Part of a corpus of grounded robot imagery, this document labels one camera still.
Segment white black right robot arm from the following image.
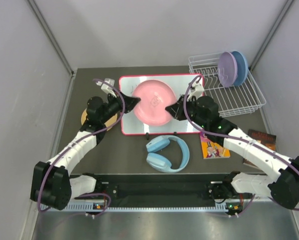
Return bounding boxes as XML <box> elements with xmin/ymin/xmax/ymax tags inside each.
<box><xmin>165</xmin><ymin>95</ymin><xmax>299</xmax><ymax>211</ymax></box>

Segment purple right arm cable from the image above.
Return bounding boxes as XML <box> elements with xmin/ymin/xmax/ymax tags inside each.
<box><xmin>184</xmin><ymin>76</ymin><xmax>299</xmax><ymax>213</ymax></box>

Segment purple plate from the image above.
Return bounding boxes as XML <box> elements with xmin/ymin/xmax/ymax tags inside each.
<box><xmin>217</xmin><ymin>51</ymin><xmax>238</xmax><ymax>88</ymax></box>

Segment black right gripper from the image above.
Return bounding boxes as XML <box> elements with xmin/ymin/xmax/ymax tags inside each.
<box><xmin>166</xmin><ymin>95</ymin><xmax>208</xmax><ymax>130</ymax></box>

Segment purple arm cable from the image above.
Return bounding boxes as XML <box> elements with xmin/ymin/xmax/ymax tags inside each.
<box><xmin>36</xmin><ymin>78</ymin><xmax>127</xmax><ymax>213</ymax></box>
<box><xmin>184</xmin><ymin>76</ymin><xmax>299</xmax><ymax>213</ymax></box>

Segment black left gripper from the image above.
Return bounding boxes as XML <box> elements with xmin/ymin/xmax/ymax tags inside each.
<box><xmin>100</xmin><ymin>89</ymin><xmax>141</xmax><ymax>124</ymax></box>

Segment grey aluminium frame post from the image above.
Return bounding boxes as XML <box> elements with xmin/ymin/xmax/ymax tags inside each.
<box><xmin>248</xmin><ymin>0</ymin><xmax>295</xmax><ymax>71</ymax></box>

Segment blue headphones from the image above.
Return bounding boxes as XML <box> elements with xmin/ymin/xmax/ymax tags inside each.
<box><xmin>146</xmin><ymin>135</ymin><xmax>190</xmax><ymax>174</ymax></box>

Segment grey left frame post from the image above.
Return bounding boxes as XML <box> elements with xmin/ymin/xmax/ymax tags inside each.
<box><xmin>25</xmin><ymin>0</ymin><xmax>75</xmax><ymax>77</ymax></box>

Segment pink plate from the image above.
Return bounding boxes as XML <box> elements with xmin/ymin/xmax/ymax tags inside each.
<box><xmin>132</xmin><ymin>79</ymin><xmax>177</xmax><ymax>127</ymax></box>

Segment pink framed whiteboard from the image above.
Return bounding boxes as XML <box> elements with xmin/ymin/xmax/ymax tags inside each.
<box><xmin>118</xmin><ymin>73</ymin><xmax>204</xmax><ymax>135</ymax></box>

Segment white wire dish rack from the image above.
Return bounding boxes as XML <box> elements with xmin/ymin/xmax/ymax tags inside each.
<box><xmin>188</xmin><ymin>52</ymin><xmax>267</xmax><ymax>117</ymax></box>

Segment dark brown book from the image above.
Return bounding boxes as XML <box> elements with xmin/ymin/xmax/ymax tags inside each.
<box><xmin>242</xmin><ymin>129</ymin><xmax>277</xmax><ymax>168</ymax></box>

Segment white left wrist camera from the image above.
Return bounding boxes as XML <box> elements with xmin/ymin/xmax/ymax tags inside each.
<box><xmin>94</xmin><ymin>78</ymin><xmax>117</xmax><ymax>98</ymax></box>

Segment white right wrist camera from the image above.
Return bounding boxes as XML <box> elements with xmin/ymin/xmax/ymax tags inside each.
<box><xmin>187</xmin><ymin>80</ymin><xmax>205</xmax><ymax>101</ymax></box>

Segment yellow plate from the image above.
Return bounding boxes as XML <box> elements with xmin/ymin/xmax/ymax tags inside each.
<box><xmin>80</xmin><ymin>108</ymin><xmax>118</xmax><ymax>127</ymax></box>

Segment white slotted cable duct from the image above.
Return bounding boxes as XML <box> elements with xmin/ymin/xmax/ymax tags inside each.
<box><xmin>39</xmin><ymin>199</ymin><xmax>243</xmax><ymax>213</ymax></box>

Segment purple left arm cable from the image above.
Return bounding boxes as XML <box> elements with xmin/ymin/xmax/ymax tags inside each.
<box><xmin>36</xmin><ymin>78</ymin><xmax>127</xmax><ymax>213</ymax></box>

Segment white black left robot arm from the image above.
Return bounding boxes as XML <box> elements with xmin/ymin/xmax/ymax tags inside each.
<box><xmin>30</xmin><ymin>92</ymin><xmax>141</xmax><ymax>210</ymax></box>

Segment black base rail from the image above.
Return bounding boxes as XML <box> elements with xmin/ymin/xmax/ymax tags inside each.
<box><xmin>88</xmin><ymin>173</ymin><xmax>240</xmax><ymax>208</ymax></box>

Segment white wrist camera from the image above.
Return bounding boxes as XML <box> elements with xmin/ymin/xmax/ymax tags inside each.
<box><xmin>94</xmin><ymin>78</ymin><xmax>117</xmax><ymax>98</ymax></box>
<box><xmin>187</xmin><ymin>80</ymin><xmax>205</xmax><ymax>101</ymax></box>

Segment Roald Dahl paperback book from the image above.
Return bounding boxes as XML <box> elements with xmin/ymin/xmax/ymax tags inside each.
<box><xmin>199</xmin><ymin>133</ymin><xmax>231</xmax><ymax>159</ymax></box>

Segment blue plate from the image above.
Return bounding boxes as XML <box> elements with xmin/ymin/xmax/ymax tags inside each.
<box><xmin>231</xmin><ymin>51</ymin><xmax>249</xmax><ymax>87</ymax></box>

